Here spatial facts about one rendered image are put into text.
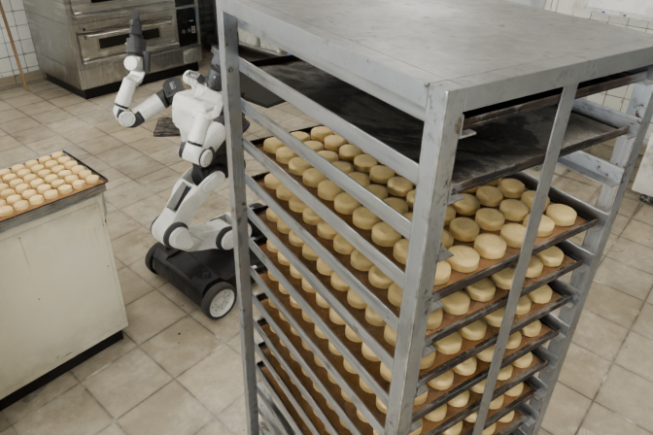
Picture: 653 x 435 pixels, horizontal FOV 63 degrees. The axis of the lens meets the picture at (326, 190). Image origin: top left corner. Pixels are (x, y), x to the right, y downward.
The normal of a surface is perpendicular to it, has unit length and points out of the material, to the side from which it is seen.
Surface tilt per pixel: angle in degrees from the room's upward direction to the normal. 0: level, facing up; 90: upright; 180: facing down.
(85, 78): 89
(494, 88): 90
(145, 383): 0
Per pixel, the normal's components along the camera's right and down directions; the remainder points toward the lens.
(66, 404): 0.03, -0.86
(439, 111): -0.84, 0.25
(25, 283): 0.75, 0.35
